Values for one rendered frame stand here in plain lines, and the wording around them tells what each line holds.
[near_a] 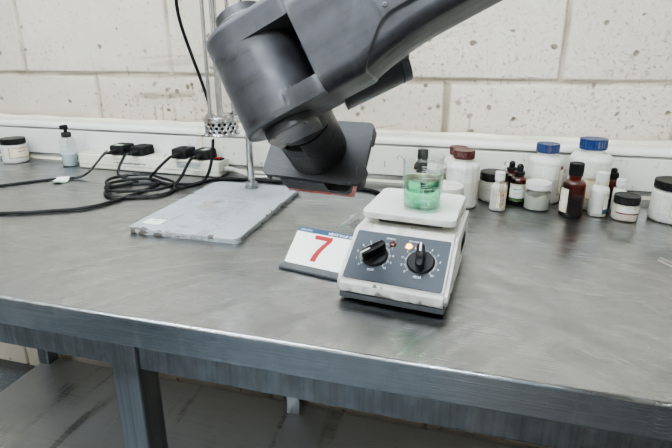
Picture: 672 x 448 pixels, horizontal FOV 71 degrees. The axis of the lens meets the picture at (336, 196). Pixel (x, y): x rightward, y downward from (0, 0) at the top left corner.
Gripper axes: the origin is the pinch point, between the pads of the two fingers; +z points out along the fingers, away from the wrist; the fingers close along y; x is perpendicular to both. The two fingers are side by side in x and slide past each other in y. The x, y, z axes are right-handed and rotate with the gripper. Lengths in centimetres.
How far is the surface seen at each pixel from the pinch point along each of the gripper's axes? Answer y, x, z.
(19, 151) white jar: 104, -15, 36
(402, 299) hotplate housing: -7.9, 9.9, 6.8
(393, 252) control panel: -5.7, 4.4, 7.7
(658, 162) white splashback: -45, -32, 47
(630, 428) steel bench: -29.9, 17.8, 4.3
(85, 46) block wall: 88, -43, 28
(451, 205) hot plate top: -11.0, -4.6, 13.0
